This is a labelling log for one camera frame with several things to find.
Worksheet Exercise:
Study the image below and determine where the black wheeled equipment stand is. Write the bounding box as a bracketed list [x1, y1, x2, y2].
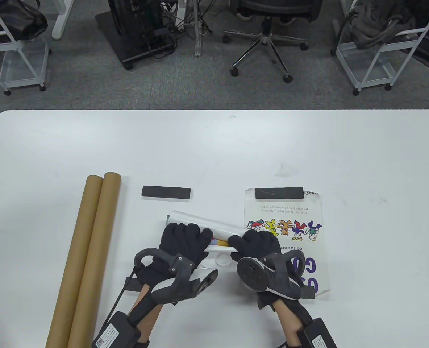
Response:
[95, 0, 177, 70]

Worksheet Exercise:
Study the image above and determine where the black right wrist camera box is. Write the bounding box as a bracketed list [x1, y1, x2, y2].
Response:
[296, 318, 338, 348]

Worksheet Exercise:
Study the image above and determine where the brown cardboard mailing tube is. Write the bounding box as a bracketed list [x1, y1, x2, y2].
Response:
[67, 172, 122, 348]
[45, 175, 103, 348]

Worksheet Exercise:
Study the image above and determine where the black cable bundle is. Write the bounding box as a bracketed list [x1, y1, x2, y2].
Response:
[160, 0, 215, 37]

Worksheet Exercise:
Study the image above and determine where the person's right hand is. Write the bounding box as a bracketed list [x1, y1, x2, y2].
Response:
[228, 230, 313, 327]

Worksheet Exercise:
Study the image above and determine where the black bag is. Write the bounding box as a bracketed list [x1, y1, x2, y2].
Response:
[0, 0, 48, 46]

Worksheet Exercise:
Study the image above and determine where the colourful cartoon faces poster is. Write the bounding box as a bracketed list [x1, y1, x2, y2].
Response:
[166, 210, 249, 254]

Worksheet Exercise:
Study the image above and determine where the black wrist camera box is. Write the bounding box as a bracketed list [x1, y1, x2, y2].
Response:
[91, 311, 141, 348]
[296, 318, 338, 348]

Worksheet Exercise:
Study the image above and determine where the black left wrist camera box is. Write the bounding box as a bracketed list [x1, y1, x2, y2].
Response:
[91, 311, 141, 348]

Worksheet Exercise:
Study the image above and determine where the white wheeled cart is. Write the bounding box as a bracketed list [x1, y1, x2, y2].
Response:
[0, 0, 52, 95]
[332, 0, 429, 95]

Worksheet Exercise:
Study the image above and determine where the black office chair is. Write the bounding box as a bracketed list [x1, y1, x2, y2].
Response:
[224, 0, 323, 83]

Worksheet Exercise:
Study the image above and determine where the white cartoon figures poster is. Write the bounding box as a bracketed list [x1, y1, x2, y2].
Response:
[243, 188, 332, 299]

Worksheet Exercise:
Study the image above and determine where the grey backpack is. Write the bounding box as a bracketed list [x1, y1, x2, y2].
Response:
[347, 0, 418, 49]

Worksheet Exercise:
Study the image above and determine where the white desk leg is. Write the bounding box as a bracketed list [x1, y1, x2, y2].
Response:
[194, 0, 205, 57]
[51, 0, 75, 40]

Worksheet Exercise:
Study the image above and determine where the person's right forearm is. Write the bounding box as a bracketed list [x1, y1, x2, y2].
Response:
[274, 299, 302, 345]

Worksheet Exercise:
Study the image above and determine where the person's left hand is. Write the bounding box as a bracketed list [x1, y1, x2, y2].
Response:
[138, 222, 215, 289]

